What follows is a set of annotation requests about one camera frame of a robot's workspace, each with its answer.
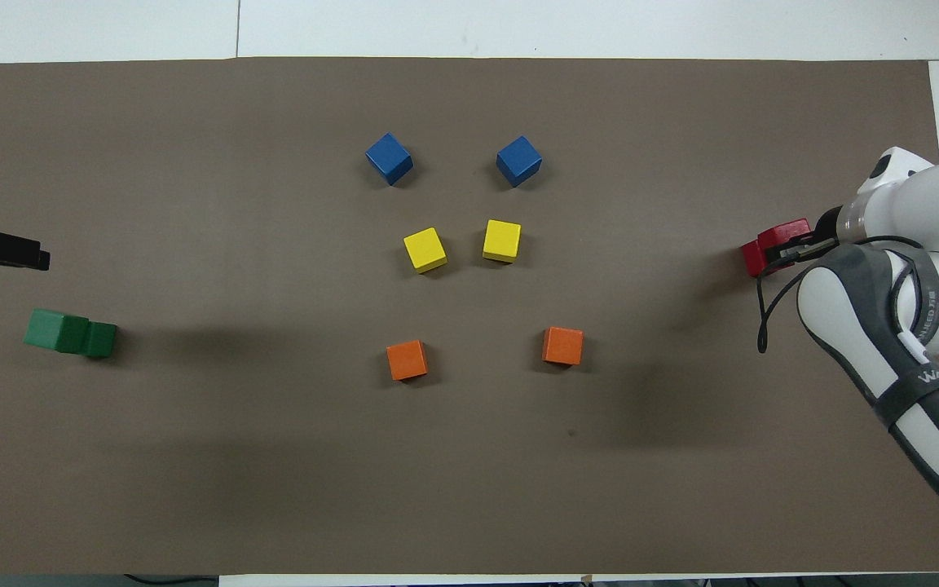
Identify black floor cable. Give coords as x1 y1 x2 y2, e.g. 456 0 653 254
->
123 573 219 585

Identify blue wooden cube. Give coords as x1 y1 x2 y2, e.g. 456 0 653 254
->
365 132 415 187
496 135 543 188

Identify red wooden cube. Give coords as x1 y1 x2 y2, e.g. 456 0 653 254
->
756 218 813 255

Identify brown table mat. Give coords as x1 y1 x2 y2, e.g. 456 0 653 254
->
0 57 939 576

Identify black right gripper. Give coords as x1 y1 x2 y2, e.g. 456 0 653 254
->
766 207 843 264

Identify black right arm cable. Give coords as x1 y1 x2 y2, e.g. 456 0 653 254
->
756 235 927 353

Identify green wooden cube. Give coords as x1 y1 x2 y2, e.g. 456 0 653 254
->
85 321 118 358
23 308 90 354

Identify orange wooden cube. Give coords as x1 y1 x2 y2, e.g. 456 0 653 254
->
386 339 430 382
542 326 584 367

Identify yellow wooden cube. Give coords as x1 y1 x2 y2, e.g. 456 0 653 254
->
482 219 522 264
403 227 449 275

